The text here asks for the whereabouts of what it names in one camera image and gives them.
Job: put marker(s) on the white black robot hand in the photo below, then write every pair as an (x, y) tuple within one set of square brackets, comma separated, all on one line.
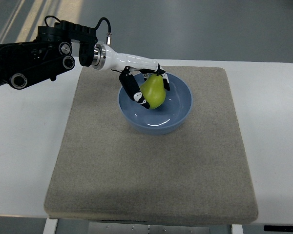
[(134, 70)]

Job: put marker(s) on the green pear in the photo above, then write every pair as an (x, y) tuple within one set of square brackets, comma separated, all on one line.
[(153, 91)]

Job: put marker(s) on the blue bowl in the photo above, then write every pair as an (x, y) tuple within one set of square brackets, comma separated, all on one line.
[(164, 119)]

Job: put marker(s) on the grey felt mat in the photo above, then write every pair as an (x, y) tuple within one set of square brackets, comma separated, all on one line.
[(197, 174)]

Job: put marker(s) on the white table frame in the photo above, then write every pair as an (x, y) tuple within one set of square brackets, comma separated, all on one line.
[(51, 226)]

